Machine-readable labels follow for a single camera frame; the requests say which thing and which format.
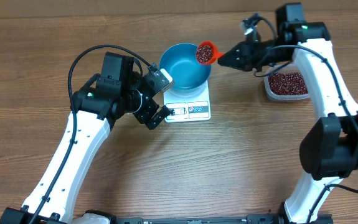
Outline red adzuki beans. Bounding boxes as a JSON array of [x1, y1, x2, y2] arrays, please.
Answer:
[[268, 72, 308, 95]]

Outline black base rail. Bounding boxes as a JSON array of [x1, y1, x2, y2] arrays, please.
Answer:
[[72, 204, 334, 224]]

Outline white digital kitchen scale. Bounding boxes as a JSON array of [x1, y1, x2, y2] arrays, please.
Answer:
[[163, 82, 212, 123]]

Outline teal plastic bowl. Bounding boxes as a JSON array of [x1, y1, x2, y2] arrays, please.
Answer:
[[159, 43, 212, 92]]

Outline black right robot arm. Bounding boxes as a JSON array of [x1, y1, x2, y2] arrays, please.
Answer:
[[218, 3, 358, 223]]

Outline orange scoop with blue handle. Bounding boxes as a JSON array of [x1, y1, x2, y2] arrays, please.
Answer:
[[195, 40, 224, 65]]

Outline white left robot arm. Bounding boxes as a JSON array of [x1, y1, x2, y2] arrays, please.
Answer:
[[0, 52, 174, 224]]

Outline clear plastic food container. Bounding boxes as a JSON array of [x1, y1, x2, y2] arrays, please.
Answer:
[[263, 63, 309, 101]]

